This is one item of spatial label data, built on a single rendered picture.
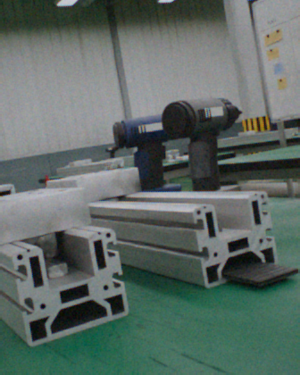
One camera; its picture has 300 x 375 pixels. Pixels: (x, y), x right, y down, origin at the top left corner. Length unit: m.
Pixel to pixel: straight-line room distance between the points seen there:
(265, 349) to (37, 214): 0.27
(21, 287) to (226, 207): 0.26
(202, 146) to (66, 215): 0.34
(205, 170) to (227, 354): 0.48
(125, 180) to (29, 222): 0.34
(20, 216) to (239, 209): 0.24
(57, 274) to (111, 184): 0.35
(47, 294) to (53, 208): 0.11
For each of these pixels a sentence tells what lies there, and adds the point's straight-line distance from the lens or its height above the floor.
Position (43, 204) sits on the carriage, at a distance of 0.57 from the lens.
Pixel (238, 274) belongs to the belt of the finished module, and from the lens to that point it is 0.57.
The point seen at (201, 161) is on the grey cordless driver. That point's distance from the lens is 0.85.
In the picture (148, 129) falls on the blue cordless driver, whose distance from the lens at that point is 1.10.
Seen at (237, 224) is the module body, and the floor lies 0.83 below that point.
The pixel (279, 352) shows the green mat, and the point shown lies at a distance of 0.40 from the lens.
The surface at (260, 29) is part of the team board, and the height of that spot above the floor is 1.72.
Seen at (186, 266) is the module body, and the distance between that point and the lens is 0.60.
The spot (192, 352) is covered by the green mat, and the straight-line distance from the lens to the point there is 0.42.
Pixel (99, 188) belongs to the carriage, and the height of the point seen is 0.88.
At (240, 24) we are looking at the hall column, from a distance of 9.35.
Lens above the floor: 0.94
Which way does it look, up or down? 3 degrees down
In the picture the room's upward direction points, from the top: 10 degrees counter-clockwise
